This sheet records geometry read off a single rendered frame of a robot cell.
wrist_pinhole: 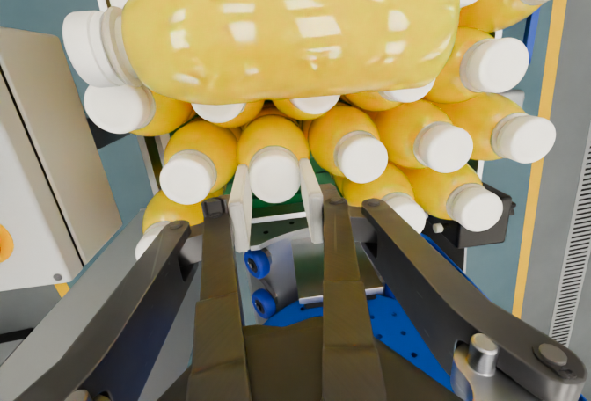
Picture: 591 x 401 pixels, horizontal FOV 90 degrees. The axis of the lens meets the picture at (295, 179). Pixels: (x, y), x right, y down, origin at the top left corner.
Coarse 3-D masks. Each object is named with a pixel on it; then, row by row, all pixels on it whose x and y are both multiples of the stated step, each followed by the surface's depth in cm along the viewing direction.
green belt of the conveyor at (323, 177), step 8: (296, 120) 42; (312, 160) 44; (312, 168) 45; (320, 168) 45; (320, 176) 45; (328, 176) 45; (232, 184) 44; (320, 184) 46; (296, 192) 46; (256, 200) 46; (288, 200) 47; (296, 200) 47
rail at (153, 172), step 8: (104, 0) 28; (104, 8) 28; (136, 136) 33; (144, 136) 33; (152, 136) 35; (144, 144) 33; (152, 144) 35; (144, 152) 34; (152, 152) 35; (144, 160) 34; (152, 160) 35; (160, 160) 37; (152, 168) 34; (160, 168) 37; (152, 176) 35; (152, 184) 35
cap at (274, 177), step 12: (264, 156) 21; (276, 156) 21; (288, 156) 22; (252, 168) 21; (264, 168) 21; (276, 168) 22; (288, 168) 22; (252, 180) 22; (264, 180) 22; (276, 180) 22; (288, 180) 22; (300, 180) 22; (264, 192) 22; (276, 192) 22; (288, 192) 22
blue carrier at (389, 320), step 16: (368, 304) 43; (384, 304) 43; (272, 320) 42; (288, 320) 41; (384, 320) 40; (400, 320) 40; (384, 336) 38; (400, 336) 38; (416, 336) 37; (400, 352) 36; (416, 352) 35; (432, 368) 33; (448, 384) 32
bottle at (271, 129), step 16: (272, 112) 30; (256, 128) 25; (272, 128) 25; (288, 128) 26; (240, 144) 26; (256, 144) 24; (272, 144) 24; (288, 144) 24; (304, 144) 26; (240, 160) 25
